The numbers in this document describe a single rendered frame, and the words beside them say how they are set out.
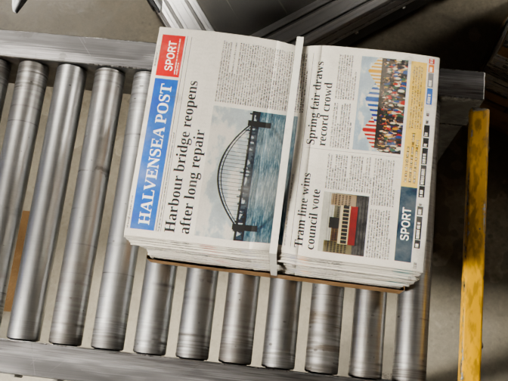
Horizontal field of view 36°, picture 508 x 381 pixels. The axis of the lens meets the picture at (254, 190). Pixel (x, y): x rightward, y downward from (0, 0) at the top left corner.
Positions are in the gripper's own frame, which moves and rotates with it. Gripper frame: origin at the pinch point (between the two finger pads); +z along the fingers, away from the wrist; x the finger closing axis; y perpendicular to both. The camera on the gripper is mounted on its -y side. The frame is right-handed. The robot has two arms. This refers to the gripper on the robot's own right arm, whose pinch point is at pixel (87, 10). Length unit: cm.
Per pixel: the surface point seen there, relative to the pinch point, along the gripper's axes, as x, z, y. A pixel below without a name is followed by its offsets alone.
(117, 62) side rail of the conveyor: -0.5, -14.2, 44.0
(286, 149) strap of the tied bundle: -22.6, 10.4, 16.4
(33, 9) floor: 27, -70, 129
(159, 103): -7.2, 2.8, 19.6
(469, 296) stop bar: -51, 28, 35
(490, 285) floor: -89, 17, 113
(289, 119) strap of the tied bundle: -23.4, 6.5, 16.3
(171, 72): -8.8, -1.4, 19.3
